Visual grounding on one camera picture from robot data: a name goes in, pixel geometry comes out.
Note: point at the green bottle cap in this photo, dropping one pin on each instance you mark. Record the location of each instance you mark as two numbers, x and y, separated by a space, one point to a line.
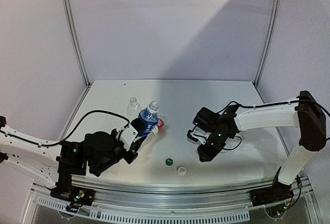
169 161

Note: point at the blue label water bottle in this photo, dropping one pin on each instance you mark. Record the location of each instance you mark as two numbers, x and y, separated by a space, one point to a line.
149 117

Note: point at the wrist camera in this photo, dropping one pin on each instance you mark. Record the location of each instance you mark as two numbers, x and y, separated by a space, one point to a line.
197 136
128 134

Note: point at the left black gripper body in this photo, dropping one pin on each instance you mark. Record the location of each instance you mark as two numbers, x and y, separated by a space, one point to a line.
130 157

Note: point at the aluminium frame post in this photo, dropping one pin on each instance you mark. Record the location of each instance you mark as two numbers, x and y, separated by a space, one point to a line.
75 43
267 42

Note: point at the clear bottle white cap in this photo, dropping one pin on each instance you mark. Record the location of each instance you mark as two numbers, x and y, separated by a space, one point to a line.
226 103

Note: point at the aluminium front rail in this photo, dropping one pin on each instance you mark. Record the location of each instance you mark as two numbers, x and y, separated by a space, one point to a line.
118 202

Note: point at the left aluminium frame post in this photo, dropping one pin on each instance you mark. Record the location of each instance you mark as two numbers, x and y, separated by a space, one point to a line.
75 43

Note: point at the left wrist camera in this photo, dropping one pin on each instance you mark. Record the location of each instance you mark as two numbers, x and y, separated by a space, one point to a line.
128 134

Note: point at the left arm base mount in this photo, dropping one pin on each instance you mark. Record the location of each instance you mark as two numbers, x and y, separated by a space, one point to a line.
76 197

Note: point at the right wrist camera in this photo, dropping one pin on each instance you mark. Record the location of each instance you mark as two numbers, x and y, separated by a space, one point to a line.
197 136

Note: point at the red label water bottle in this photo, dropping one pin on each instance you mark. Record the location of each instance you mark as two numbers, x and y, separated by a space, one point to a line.
162 120

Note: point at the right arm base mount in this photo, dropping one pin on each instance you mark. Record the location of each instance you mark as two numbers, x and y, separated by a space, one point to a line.
277 198

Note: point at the right aluminium frame post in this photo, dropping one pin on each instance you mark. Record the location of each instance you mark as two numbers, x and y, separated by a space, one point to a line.
267 42

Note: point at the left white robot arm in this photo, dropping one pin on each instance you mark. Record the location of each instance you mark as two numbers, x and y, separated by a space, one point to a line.
53 163

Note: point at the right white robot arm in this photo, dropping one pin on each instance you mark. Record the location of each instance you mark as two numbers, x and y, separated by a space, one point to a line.
212 129

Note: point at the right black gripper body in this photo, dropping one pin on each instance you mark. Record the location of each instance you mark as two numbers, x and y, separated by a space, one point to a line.
213 150

